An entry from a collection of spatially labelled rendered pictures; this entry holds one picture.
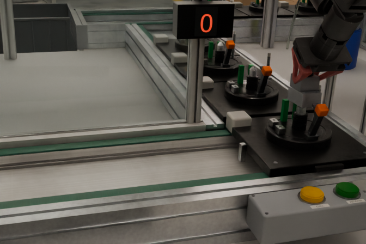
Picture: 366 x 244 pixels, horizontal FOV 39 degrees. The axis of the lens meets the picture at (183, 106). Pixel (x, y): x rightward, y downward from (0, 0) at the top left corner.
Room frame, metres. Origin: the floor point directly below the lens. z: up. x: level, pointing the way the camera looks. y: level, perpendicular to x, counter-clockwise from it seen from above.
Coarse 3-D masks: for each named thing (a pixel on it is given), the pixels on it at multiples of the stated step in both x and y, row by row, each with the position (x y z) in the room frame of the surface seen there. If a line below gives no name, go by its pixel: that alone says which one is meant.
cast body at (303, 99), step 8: (304, 80) 0.98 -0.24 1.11; (312, 80) 0.99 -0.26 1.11; (288, 88) 1.02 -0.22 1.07; (296, 88) 0.99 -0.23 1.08; (304, 88) 0.98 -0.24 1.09; (312, 88) 0.99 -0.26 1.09; (288, 96) 1.02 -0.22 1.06; (296, 96) 0.99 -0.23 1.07; (304, 96) 0.97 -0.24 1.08; (312, 96) 0.97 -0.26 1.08; (320, 96) 0.98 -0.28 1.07; (296, 104) 0.98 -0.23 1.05; (304, 104) 0.97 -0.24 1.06
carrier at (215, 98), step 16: (208, 80) 1.30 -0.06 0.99; (240, 80) 1.28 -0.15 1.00; (256, 80) 1.24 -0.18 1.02; (272, 80) 1.39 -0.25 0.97; (208, 96) 1.23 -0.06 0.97; (224, 96) 1.24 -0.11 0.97; (240, 96) 1.19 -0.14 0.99; (256, 96) 1.19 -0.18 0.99; (272, 96) 1.20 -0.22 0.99; (224, 112) 1.13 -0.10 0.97; (256, 112) 1.14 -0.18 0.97; (272, 112) 1.14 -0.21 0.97; (288, 112) 1.15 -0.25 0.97
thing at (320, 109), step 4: (312, 104) 0.96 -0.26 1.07; (316, 104) 0.96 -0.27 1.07; (320, 104) 0.94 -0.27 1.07; (324, 104) 0.94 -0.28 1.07; (316, 108) 0.93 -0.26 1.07; (320, 108) 0.92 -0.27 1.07; (324, 108) 0.93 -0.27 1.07; (316, 112) 0.93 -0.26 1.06; (320, 112) 0.92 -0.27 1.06; (324, 112) 0.92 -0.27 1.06; (316, 116) 0.93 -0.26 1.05; (320, 116) 0.93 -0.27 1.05; (316, 120) 0.93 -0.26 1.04; (320, 120) 0.94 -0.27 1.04; (312, 124) 0.95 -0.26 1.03; (316, 124) 0.94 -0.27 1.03; (312, 128) 0.94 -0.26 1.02; (316, 128) 0.94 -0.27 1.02; (308, 132) 0.95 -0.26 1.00; (312, 132) 0.95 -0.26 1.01; (316, 132) 0.95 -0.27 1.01
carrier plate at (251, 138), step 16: (240, 128) 1.04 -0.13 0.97; (256, 128) 1.04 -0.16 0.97; (336, 128) 1.06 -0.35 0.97; (256, 144) 0.96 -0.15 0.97; (272, 144) 0.96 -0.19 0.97; (336, 144) 0.98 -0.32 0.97; (352, 144) 0.98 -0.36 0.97; (256, 160) 0.92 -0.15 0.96; (272, 160) 0.89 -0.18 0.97; (288, 160) 0.89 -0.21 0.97; (304, 160) 0.90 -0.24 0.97; (320, 160) 0.90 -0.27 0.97; (336, 160) 0.90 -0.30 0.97; (352, 160) 0.91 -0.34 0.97; (272, 176) 0.86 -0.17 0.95
